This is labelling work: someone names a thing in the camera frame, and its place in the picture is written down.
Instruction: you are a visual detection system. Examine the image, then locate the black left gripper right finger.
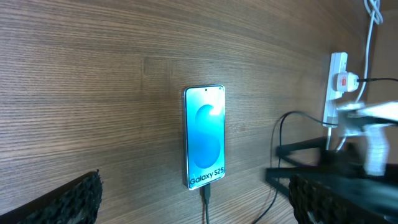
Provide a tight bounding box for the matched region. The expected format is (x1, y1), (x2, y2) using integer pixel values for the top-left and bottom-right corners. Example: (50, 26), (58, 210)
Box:
(288, 174), (392, 224)

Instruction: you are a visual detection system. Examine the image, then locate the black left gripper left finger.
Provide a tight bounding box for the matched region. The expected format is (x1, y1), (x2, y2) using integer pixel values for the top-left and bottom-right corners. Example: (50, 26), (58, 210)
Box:
(1, 170), (103, 224)

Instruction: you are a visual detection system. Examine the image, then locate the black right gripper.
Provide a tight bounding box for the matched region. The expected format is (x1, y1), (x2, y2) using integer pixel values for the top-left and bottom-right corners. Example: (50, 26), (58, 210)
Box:
(265, 137), (397, 212)

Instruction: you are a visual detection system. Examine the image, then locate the black USB charging cable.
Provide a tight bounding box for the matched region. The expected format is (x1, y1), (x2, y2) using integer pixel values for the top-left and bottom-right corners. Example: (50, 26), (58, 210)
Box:
(200, 77), (398, 224)

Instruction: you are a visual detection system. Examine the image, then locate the blue screen Galaxy smartphone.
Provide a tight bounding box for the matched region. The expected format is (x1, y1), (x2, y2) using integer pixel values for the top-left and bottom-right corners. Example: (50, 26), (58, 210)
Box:
(183, 85), (226, 190)

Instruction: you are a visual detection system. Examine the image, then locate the white USB charger plug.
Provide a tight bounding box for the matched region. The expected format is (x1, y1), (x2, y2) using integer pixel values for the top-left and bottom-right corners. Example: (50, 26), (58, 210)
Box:
(333, 72), (359, 93)

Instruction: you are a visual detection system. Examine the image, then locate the white power strip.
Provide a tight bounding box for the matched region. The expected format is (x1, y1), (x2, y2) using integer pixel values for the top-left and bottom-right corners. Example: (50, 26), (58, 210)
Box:
(323, 52), (348, 128)

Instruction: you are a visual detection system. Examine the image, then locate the white power strip cord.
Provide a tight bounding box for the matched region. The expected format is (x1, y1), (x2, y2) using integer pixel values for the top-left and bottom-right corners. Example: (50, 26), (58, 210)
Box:
(325, 0), (385, 153)

